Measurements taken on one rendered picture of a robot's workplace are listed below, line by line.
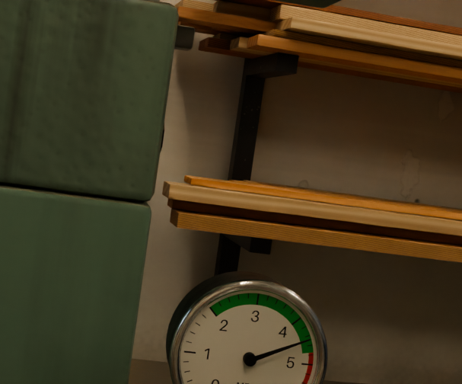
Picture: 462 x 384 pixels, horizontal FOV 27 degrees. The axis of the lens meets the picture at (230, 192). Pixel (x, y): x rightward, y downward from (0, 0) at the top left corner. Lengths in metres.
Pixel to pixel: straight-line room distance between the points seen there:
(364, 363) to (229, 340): 2.87
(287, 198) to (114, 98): 2.18
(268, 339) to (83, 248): 0.10
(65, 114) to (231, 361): 0.13
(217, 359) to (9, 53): 0.16
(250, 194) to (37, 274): 2.12
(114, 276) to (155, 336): 2.62
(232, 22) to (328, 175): 0.71
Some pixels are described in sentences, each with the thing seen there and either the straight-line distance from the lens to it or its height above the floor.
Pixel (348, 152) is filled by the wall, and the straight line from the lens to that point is 3.12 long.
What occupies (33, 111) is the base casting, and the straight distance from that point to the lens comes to 0.43.
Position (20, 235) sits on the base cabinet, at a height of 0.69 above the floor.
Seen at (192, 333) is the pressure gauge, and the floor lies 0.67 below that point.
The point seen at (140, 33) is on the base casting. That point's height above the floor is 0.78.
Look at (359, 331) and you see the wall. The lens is 3.21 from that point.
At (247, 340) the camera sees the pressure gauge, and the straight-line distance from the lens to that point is 0.38.
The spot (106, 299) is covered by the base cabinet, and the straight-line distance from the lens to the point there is 0.43.
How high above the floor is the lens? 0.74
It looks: 3 degrees down
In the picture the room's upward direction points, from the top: 8 degrees clockwise
